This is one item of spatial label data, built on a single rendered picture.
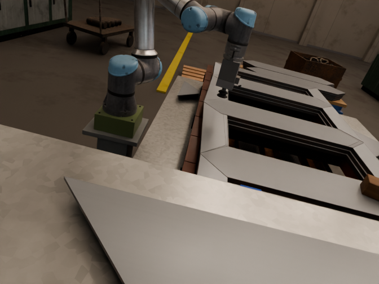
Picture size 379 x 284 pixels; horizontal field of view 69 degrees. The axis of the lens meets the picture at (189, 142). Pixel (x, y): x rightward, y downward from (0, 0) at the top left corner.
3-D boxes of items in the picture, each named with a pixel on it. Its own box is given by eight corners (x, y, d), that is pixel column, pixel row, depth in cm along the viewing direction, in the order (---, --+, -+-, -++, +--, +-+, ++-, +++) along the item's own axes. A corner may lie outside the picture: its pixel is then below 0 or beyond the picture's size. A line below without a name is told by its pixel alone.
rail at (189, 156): (211, 74, 202) (213, 66, 199) (174, 274, 62) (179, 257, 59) (206, 72, 202) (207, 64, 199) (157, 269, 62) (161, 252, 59)
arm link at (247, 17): (239, 6, 97) (261, 12, 94) (230, 38, 103) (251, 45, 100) (230, 5, 91) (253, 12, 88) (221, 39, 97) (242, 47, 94)
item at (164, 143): (202, 85, 212) (203, 81, 210) (173, 199, 99) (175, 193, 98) (177, 79, 211) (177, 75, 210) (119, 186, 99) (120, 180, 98)
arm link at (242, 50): (248, 43, 101) (246, 48, 94) (245, 56, 104) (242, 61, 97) (228, 38, 102) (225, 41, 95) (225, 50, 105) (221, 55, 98)
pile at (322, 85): (329, 87, 237) (333, 81, 234) (347, 105, 203) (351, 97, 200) (239, 64, 237) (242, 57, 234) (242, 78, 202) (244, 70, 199)
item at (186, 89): (201, 85, 201) (202, 80, 199) (195, 106, 167) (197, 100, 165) (184, 81, 201) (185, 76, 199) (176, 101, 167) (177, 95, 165)
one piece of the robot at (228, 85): (251, 56, 95) (237, 98, 103) (252, 50, 102) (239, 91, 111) (223, 48, 96) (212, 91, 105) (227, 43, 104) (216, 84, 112)
